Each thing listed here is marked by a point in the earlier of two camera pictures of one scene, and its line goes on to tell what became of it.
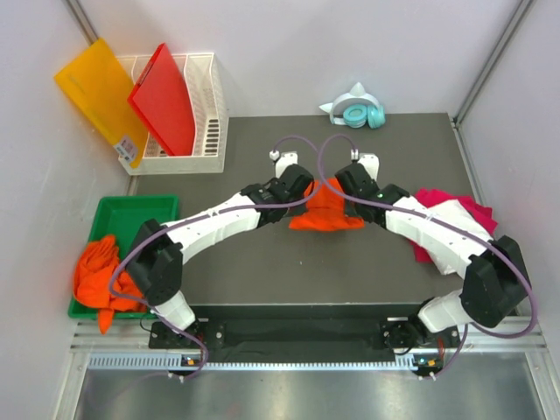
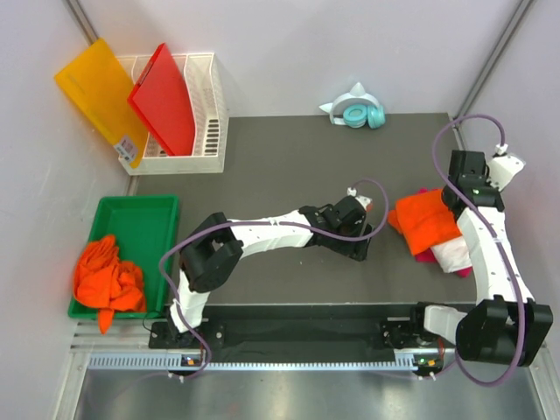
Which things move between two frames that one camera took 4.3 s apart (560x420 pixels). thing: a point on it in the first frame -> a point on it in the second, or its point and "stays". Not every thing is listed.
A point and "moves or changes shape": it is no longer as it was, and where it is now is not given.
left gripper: (299, 208) -> (356, 249)
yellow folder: (101, 87) stays
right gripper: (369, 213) -> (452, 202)
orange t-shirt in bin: (92, 282) stays
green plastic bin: (122, 218) stays
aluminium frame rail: (108, 346) stays
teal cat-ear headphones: (356, 109) stays
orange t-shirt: (325, 210) moves or changes shape
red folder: (161, 99) stays
